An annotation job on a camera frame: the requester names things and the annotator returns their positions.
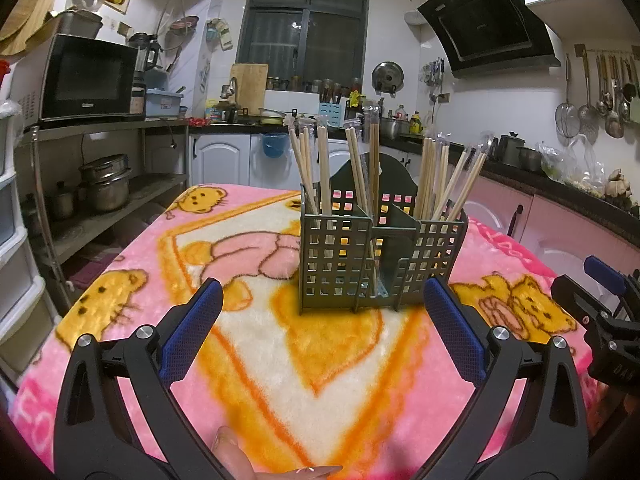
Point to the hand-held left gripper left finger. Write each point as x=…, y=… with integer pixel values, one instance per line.
x=192, y=330

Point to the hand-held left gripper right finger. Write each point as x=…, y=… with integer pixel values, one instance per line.
x=452, y=330

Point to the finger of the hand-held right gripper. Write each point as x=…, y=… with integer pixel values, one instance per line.
x=602, y=272
x=575, y=300

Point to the dark green plastic utensil holder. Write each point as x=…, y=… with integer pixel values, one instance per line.
x=330, y=255

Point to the bunch of chopsticks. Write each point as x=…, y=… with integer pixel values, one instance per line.
x=325, y=170

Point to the row of hanging kitchen utensils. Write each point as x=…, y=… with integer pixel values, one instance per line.
x=587, y=115

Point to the person's left hand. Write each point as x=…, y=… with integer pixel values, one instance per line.
x=235, y=460

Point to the black kitchen countertop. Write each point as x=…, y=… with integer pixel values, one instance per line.
x=575, y=200

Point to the pile of ginger roots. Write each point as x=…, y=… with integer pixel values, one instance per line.
x=620, y=187

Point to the clear plastic bags of food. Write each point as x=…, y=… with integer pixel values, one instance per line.
x=575, y=165

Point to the pink printed bear blanket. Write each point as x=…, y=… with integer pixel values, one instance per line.
x=300, y=360

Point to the steel bowl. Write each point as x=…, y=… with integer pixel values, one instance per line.
x=530, y=160

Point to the metal shelf rack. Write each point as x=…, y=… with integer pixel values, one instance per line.
x=125, y=195

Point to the large steel kettle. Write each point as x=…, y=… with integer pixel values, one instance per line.
x=511, y=150

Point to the stacked steel pots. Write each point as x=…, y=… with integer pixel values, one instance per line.
x=106, y=185

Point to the white kitchen base cabinets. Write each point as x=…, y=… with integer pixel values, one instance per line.
x=220, y=157

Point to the small steel lidded pot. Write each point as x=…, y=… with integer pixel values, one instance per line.
x=64, y=202

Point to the white plastic drawer unit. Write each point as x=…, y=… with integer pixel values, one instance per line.
x=20, y=260

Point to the blue hanging bin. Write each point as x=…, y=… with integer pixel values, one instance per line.
x=275, y=147

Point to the steel stock pot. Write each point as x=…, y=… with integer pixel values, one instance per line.
x=392, y=129

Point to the group of condiment bottles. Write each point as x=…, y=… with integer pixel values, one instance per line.
x=400, y=115

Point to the yellow rimmed bowl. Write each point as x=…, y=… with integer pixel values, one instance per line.
x=272, y=117

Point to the blue plastic box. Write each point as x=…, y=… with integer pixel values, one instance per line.
x=164, y=104

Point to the metal sink faucet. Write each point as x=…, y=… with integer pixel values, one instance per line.
x=231, y=87

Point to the light blue knife block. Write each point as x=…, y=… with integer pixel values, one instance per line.
x=331, y=115

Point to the wooden cutting board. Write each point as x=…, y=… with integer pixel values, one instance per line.
x=249, y=85

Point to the hanging small kitchen tools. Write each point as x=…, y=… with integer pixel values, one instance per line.
x=432, y=72

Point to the steel pot lid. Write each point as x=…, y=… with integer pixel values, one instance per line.
x=387, y=77

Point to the row of windowsill jars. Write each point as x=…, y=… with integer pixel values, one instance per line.
x=310, y=86

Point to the black range hood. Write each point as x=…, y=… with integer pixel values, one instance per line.
x=490, y=25

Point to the black microwave oven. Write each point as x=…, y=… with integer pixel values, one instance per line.
x=85, y=80

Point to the black blender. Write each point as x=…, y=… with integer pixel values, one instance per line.
x=145, y=57

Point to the hanging scrub brushes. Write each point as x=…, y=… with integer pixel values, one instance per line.
x=220, y=35

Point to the hanging metal wok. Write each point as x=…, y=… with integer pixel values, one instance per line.
x=183, y=25

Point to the dark framed window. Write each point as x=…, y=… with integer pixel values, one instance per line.
x=280, y=35

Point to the red plastic basin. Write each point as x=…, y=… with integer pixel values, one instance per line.
x=4, y=72

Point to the grey cooking pot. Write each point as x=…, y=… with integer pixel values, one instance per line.
x=77, y=25

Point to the round wooden board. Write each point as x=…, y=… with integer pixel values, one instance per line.
x=20, y=46

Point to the wall socket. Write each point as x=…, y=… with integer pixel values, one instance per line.
x=124, y=28
x=442, y=97

